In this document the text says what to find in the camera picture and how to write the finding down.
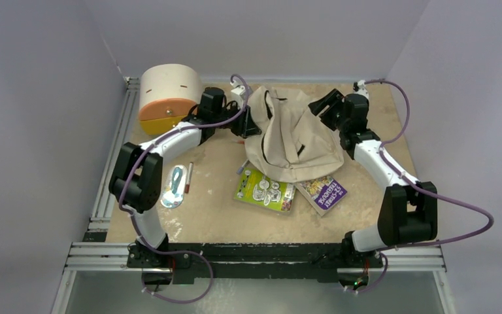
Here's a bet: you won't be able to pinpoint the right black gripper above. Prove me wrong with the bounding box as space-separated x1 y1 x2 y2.
309 89 349 132

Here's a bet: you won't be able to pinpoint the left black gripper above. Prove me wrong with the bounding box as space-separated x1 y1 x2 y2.
212 101 260 137

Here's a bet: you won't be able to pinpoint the beige canvas student backpack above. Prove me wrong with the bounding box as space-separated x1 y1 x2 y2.
244 86 344 183

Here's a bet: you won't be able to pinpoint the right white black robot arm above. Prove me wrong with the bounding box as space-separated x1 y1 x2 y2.
309 89 437 266

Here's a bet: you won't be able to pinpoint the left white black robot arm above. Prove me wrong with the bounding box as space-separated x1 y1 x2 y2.
108 84 259 268

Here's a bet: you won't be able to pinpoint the blister pack with blue scissors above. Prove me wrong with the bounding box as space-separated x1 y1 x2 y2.
159 165 188 209

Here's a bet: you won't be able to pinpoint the purple grey marker pen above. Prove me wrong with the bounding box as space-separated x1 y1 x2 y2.
237 160 249 175

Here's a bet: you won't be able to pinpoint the green illustrated book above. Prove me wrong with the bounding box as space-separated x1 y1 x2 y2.
233 167 295 213

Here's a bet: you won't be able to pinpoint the dark red marker pen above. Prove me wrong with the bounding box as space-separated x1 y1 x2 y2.
184 162 194 194

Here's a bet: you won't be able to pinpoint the purple treehouse book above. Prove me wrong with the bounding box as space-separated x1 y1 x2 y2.
296 175 348 217

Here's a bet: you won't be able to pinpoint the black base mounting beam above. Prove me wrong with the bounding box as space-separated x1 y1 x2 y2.
126 243 383 285

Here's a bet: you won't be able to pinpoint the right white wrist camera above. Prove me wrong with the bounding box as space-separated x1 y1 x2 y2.
352 80 369 100

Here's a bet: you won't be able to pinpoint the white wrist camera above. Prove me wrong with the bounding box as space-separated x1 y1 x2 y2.
352 80 369 100
230 85 248 106

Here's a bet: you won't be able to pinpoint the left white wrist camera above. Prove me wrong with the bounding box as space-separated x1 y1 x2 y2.
230 85 248 106

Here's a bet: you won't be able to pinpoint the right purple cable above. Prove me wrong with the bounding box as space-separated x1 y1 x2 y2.
345 78 494 296

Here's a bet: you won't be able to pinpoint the aluminium frame rails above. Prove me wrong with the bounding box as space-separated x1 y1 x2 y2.
52 77 456 313

